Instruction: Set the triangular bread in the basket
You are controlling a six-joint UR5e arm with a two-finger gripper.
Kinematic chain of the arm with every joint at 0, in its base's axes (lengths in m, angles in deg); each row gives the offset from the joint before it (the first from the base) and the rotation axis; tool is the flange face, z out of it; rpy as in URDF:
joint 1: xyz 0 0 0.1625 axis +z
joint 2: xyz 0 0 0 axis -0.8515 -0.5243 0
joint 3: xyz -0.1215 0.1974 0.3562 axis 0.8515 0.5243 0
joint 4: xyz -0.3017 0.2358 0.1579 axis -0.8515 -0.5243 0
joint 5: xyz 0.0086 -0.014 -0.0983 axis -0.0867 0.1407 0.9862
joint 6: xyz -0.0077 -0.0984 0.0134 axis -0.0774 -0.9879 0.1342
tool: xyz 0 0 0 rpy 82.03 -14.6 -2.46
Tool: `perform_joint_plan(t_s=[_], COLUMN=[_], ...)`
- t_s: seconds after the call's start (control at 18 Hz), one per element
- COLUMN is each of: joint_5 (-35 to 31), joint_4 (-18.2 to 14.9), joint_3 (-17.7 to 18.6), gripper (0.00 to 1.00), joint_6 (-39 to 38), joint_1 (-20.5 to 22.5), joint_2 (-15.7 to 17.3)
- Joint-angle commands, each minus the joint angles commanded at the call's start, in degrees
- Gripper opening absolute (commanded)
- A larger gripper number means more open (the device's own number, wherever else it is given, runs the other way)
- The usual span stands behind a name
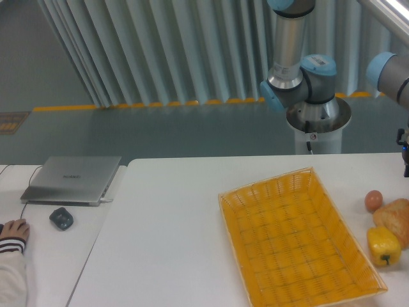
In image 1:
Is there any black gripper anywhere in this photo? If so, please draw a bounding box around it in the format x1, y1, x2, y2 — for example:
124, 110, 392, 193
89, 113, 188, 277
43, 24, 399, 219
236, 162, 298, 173
396, 128, 409, 178

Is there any triangular golden bread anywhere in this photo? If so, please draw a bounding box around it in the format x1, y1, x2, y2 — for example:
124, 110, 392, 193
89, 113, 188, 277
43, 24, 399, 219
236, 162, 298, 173
373, 198, 408, 249

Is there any white sleeved forearm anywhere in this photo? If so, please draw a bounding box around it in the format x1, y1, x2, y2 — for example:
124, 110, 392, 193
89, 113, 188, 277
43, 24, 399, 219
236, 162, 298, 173
1, 237, 27, 306

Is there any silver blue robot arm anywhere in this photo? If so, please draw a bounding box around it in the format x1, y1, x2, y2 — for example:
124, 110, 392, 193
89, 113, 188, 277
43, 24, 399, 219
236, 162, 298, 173
260, 1, 408, 155

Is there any yellow wicker basket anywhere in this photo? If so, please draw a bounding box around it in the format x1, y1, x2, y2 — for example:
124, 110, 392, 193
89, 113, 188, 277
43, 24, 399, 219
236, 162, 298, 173
219, 168, 388, 306

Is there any person's hand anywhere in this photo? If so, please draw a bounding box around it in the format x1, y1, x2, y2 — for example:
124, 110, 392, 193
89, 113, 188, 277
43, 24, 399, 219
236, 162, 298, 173
0, 219, 30, 243

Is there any brown egg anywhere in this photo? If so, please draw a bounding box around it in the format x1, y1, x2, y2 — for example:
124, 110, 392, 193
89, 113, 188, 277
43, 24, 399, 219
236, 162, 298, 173
364, 190, 383, 212

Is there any yellow bell pepper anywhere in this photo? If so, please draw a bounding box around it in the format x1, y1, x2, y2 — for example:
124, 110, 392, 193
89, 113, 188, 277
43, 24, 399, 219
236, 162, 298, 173
367, 226, 401, 267

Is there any silver laptop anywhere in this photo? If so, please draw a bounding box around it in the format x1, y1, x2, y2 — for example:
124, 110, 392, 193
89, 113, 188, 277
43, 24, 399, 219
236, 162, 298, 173
20, 156, 121, 206

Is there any dark grey small device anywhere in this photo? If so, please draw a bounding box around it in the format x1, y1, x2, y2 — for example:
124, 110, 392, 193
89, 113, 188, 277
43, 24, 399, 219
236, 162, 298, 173
49, 207, 74, 231

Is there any black laptop cable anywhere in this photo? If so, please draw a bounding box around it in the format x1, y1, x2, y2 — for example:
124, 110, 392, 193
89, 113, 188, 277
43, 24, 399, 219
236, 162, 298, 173
0, 164, 44, 189

